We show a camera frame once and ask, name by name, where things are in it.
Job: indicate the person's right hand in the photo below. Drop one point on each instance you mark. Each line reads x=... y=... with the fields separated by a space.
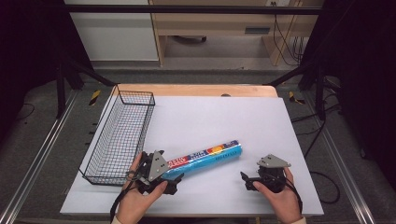
x=285 y=203

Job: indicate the person's left hand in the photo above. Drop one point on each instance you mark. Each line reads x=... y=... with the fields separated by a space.
x=137 y=202

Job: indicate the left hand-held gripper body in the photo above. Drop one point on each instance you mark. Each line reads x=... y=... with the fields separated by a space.
x=158 y=165

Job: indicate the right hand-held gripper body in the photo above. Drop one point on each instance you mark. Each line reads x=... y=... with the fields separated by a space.
x=272 y=175

